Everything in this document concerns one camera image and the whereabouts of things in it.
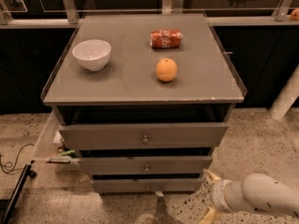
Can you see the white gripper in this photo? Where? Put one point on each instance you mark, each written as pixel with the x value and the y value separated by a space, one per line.
pixel 217 192

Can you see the grey bottom drawer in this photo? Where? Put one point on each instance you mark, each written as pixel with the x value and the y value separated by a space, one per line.
pixel 147 185

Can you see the grey drawer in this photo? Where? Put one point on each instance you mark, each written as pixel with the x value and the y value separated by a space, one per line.
pixel 147 185
pixel 148 135
pixel 145 165

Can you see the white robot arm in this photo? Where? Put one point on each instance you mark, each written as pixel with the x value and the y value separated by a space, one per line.
pixel 256 193

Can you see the grey middle drawer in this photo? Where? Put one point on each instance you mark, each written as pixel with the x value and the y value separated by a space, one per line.
pixel 145 165

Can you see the grey drawer cabinet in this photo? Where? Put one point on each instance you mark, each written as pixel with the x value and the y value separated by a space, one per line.
pixel 127 91

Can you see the grey top drawer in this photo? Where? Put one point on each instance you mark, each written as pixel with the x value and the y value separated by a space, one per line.
pixel 148 135

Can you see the orange fruit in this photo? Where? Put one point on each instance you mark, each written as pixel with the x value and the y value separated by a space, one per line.
pixel 166 70

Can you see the red soda can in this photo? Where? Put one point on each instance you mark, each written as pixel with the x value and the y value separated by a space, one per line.
pixel 165 38

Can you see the white ceramic bowl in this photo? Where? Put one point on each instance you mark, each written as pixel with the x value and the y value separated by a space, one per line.
pixel 93 55

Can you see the small orange on ledge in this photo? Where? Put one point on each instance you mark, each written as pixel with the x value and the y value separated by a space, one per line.
pixel 295 14

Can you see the black stand leg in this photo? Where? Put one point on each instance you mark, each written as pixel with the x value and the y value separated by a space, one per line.
pixel 7 205

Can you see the white post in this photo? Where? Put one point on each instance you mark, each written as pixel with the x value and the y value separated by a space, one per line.
pixel 287 97

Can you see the metal window rail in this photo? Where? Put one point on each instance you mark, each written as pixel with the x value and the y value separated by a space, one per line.
pixel 72 13

